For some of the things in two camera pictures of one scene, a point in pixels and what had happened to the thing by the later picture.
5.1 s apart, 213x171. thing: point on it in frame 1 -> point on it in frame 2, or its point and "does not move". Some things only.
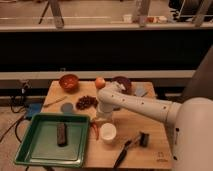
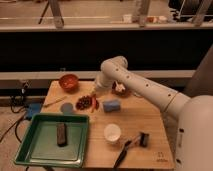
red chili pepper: x=96 y=125 -> x=95 y=103
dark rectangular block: x=62 y=135 does not move
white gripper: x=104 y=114 -> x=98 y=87
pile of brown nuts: x=86 y=102 does not move
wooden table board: x=125 y=139 does not move
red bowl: x=69 y=83 does not move
